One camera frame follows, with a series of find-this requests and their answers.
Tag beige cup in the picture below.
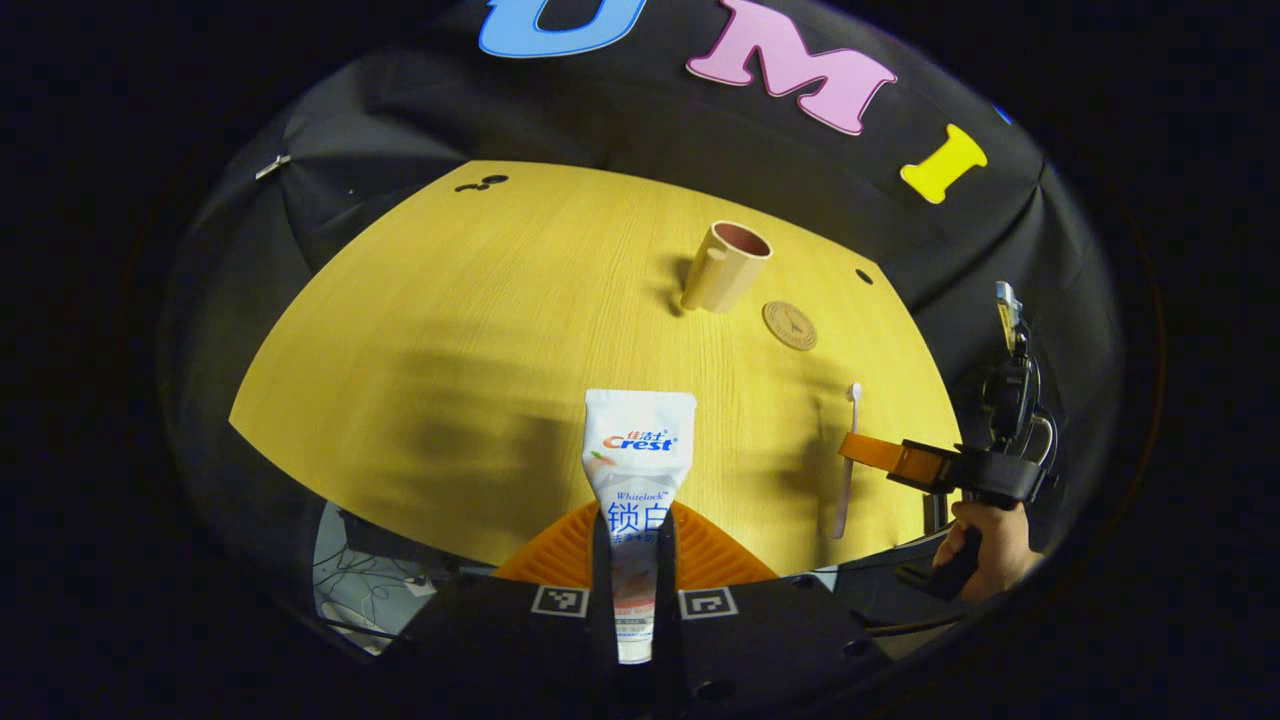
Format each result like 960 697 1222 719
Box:
680 221 774 315

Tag white toothpaste tube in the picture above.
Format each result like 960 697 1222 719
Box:
583 389 699 666

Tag wooden desktop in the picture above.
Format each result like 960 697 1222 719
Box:
228 160 963 579

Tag tangled black cables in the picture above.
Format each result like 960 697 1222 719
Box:
314 505 446 653

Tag white toothbrush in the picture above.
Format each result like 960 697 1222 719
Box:
832 382 864 542

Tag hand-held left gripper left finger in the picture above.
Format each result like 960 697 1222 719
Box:
385 500 641 720

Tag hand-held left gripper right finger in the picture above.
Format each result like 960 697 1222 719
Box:
655 503 898 720

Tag round brown coaster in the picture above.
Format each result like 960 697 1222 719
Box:
762 300 820 353

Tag black backdrop cloth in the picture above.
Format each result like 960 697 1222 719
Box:
160 0 1121 661

